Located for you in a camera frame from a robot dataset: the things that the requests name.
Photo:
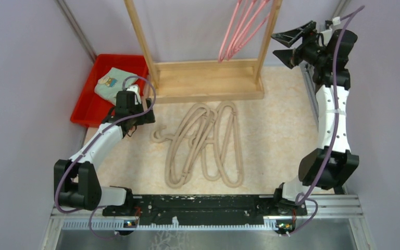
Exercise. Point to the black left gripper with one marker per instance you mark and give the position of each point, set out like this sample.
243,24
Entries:
147,118

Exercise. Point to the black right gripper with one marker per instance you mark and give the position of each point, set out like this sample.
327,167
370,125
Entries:
290,57

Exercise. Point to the pink plastic hanger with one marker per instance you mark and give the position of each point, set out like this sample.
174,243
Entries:
251,31
222,53
239,34

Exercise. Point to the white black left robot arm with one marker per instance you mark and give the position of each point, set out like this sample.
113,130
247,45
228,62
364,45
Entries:
76,184

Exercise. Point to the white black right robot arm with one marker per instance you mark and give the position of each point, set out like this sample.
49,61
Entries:
332,162

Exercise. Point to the green folded cloth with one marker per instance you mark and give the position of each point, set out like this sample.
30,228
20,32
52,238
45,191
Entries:
111,83

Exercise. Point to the red plastic bin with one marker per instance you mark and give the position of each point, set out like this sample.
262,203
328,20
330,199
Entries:
90,108

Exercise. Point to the wooden hanger rack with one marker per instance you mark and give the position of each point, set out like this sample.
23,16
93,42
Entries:
207,80

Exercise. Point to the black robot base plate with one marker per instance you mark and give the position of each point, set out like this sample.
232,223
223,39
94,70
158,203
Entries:
204,210

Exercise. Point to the aluminium frame rail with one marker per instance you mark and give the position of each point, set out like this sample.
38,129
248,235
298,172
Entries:
318,207

